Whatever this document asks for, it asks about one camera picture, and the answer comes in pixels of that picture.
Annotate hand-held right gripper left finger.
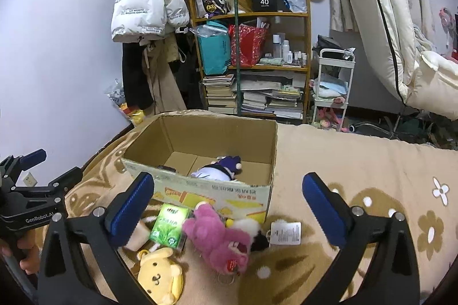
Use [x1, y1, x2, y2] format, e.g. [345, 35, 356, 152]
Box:
[37, 172, 155, 305]

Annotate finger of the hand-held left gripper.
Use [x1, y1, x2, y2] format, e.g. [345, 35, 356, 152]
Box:
[0, 148, 47, 184]
[39, 166, 84, 200]

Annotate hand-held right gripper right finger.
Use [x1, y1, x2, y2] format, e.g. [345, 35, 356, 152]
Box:
[301, 172, 421, 305]

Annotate green tissue pack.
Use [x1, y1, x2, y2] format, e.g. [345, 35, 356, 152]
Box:
[148, 204, 194, 250]

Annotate yellow plush dog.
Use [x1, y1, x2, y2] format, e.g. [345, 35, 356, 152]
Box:
[137, 247, 185, 305]

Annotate black and white plush toy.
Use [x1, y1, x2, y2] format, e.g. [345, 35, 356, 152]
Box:
[225, 217, 303, 253]

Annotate printed cardboard box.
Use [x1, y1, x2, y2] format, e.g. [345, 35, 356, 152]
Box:
[121, 113, 279, 224]

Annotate pink plush bear keychain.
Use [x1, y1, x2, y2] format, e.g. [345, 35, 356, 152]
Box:
[182, 203, 251, 286]

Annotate person's left hand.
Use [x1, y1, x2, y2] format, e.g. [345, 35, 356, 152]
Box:
[0, 235, 41, 275]

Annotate beige flower printed blanket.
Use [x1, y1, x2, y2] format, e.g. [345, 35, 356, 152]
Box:
[64, 110, 458, 305]

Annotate yellow packet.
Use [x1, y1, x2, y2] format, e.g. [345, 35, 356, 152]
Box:
[120, 103, 147, 127]

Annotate pink toys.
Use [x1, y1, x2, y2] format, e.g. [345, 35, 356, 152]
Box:
[317, 108, 344, 130]

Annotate purple and white plush doll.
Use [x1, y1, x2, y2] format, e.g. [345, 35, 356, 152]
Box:
[189, 155, 243, 182]

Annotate clear plastic bag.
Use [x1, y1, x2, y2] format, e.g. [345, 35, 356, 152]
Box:
[107, 78, 126, 109]

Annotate black garment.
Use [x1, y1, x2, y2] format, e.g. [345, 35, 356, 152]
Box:
[122, 40, 154, 110]

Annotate pile of books and papers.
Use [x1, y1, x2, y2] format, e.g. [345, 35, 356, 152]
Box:
[240, 70, 308, 120]

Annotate blue and white cloth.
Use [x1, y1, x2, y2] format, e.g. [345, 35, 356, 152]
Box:
[315, 76, 349, 101]

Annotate beige coat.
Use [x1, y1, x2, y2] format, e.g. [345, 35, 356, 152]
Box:
[141, 38, 188, 116]

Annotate white trolley cart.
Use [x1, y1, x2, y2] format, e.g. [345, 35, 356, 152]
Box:
[311, 48, 356, 132]

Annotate stack of books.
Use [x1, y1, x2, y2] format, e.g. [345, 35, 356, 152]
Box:
[202, 74, 238, 114]

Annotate black bag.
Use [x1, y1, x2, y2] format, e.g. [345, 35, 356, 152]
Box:
[313, 35, 355, 60]

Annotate row of white cosmetic bottles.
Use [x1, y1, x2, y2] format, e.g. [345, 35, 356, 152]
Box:
[272, 34, 308, 66]

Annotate teal bag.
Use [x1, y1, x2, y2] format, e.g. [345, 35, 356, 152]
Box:
[195, 21, 231, 76]

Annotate red gift bag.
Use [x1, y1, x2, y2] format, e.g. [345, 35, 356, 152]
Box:
[228, 24, 269, 67]

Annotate green pole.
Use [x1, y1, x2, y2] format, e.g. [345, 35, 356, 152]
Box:
[231, 0, 241, 116]

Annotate wooden shelf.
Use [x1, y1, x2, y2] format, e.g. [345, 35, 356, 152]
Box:
[188, 0, 312, 123]

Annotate cream padded chair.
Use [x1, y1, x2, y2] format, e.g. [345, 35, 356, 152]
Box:
[338, 0, 458, 143]

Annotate pink and white toy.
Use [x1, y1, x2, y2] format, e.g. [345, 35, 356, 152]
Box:
[439, 7, 458, 64]

